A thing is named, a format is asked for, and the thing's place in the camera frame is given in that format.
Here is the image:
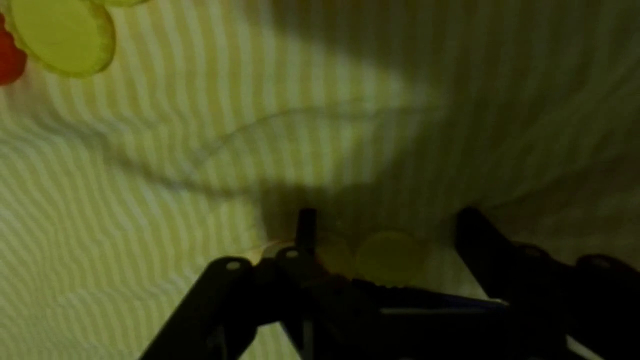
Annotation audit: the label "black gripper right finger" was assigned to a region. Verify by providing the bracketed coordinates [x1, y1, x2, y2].
[456, 206, 640, 360]

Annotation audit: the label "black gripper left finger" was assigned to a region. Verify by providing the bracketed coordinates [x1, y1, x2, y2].
[138, 206, 348, 360]

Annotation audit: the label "yellow striped duvet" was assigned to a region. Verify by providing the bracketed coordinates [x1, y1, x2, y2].
[0, 0, 640, 360]

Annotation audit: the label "red plastic game disc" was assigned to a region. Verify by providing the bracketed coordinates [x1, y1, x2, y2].
[0, 11, 30, 88]

